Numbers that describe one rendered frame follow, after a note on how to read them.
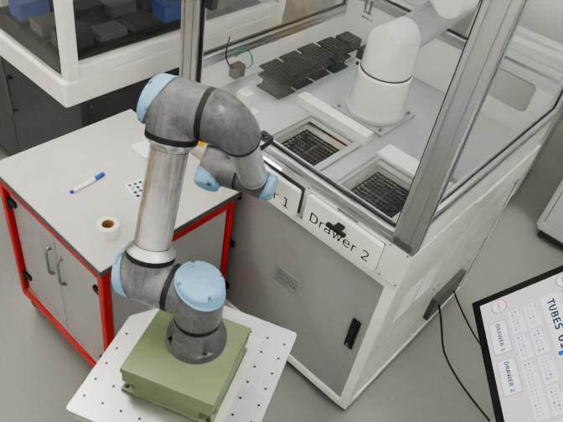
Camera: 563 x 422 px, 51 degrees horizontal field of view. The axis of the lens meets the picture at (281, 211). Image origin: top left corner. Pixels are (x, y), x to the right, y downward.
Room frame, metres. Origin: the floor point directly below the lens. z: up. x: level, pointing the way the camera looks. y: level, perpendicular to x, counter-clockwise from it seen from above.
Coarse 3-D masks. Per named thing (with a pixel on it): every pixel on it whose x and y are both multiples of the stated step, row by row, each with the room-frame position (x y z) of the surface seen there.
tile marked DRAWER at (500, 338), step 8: (504, 320) 0.99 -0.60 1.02; (488, 328) 0.99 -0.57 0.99; (496, 328) 0.98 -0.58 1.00; (504, 328) 0.97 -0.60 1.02; (496, 336) 0.96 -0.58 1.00; (504, 336) 0.95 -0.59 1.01; (496, 344) 0.94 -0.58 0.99; (504, 344) 0.93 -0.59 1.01; (496, 352) 0.92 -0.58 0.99; (504, 352) 0.91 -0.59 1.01
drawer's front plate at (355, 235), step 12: (312, 204) 1.41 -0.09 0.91; (324, 204) 1.40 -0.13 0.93; (312, 216) 1.41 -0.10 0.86; (324, 216) 1.38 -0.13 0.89; (336, 216) 1.36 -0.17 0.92; (324, 228) 1.38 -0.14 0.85; (348, 228) 1.33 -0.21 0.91; (360, 228) 1.33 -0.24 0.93; (336, 240) 1.35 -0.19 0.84; (348, 240) 1.33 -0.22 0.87; (360, 240) 1.30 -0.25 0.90; (372, 240) 1.28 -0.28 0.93; (348, 252) 1.32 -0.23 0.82; (360, 252) 1.30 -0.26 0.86; (372, 252) 1.28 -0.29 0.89; (372, 264) 1.27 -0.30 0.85
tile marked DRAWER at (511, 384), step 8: (504, 360) 0.89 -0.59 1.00; (512, 360) 0.88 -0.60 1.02; (504, 368) 0.86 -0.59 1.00; (512, 368) 0.86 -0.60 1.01; (504, 376) 0.85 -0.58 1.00; (512, 376) 0.84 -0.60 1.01; (504, 384) 0.83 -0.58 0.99; (512, 384) 0.82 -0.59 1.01; (520, 384) 0.81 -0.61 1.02; (504, 392) 0.81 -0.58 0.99; (512, 392) 0.80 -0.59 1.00; (520, 392) 0.80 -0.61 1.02
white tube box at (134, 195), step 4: (140, 180) 1.49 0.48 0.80; (124, 184) 1.45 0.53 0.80; (128, 184) 1.46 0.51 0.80; (132, 184) 1.46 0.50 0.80; (136, 184) 1.47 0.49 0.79; (140, 184) 1.47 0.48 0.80; (124, 188) 1.45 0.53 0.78; (128, 188) 1.44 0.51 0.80; (136, 188) 1.44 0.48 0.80; (140, 188) 1.45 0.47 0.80; (128, 192) 1.43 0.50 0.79; (132, 192) 1.42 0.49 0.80; (136, 192) 1.43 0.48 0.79; (140, 192) 1.43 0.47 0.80; (128, 196) 1.43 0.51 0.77; (132, 196) 1.41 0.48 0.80; (136, 196) 1.41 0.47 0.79; (140, 196) 1.41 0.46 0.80; (132, 200) 1.41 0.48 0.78; (136, 200) 1.39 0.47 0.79; (140, 200) 1.40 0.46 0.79; (136, 204) 1.39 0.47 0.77
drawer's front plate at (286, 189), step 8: (280, 176) 1.49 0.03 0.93; (280, 184) 1.47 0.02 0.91; (288, 184) 1.46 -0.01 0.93; (280, 192) 1.47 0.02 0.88; (288, 192) 1.45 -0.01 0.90; (296, 192) 1.44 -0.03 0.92; (272, 200) 1.49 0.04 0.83; (280, 200) 1.47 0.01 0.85; (288, 200) 1.45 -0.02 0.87; (296, 200) 1.43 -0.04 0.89; (288, 208) 1.45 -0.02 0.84; (296, 208) 1.44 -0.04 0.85
